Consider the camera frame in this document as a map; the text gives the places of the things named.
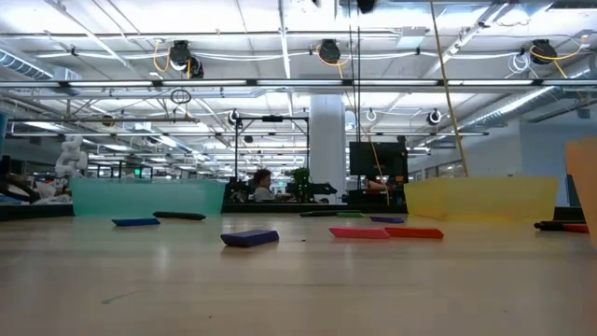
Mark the dark green pen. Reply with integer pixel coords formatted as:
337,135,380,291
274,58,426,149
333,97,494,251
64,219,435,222
298,209,363,218

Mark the dark blue eraser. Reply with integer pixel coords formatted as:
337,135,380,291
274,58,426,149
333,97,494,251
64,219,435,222
219,229,281,248

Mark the black pen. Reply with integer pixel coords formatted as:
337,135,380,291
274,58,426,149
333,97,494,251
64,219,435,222
152,211,207,221
534,219,587,232

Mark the light blue eraser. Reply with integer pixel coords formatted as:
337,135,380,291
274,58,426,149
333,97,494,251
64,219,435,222
111,217,161,228

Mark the green plant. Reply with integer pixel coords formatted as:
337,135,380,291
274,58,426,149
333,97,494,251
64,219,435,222
287,166,312,203

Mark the white column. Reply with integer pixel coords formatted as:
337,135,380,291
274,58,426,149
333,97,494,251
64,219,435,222
309,94,348,205

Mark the seated person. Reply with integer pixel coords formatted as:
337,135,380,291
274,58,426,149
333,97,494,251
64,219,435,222
251,168,281,203

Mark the black monitor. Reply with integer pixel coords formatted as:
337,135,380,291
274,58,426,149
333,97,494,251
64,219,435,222
348,141,410,178

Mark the long ceiling light bar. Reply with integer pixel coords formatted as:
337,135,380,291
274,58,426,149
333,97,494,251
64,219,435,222
0,77,597,89

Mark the pink eraser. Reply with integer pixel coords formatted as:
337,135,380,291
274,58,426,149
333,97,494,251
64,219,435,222
328,226,391,240

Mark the teal plastic bin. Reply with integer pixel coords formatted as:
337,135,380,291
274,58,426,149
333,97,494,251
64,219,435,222
69,178,227,218

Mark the yellow plastic bin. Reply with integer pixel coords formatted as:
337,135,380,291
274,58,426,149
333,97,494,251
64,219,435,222
403,175,560,223

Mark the orange plastic bin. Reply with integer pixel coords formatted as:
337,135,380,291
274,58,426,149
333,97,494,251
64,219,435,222
564,136,597,248

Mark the black camera stand frame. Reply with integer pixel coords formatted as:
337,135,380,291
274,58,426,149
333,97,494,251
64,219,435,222
234,115,311,183

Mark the black cable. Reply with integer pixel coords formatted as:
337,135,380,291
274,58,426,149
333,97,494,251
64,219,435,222
347,0,363,144

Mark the black ceiling cable reel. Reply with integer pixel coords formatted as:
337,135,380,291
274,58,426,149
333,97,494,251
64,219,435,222
530,38,560,65
168,39,205,79
315,38,344,65

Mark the yellow cable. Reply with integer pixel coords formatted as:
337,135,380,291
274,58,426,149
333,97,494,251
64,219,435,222
428,0,470,177

